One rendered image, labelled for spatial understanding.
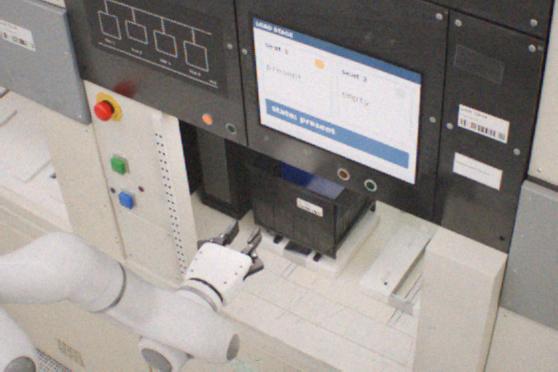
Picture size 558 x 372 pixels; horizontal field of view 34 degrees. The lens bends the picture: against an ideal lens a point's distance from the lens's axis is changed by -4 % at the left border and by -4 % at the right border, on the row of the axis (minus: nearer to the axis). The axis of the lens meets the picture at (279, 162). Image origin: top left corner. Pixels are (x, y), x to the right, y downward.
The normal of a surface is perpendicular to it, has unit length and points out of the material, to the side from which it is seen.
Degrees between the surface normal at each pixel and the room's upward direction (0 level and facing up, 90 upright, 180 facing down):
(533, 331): 90
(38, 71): 90
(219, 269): 4
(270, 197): 90
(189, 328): 47
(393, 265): 0
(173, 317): 41
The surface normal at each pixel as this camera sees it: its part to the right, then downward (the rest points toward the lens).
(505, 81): -0.55, 0.59
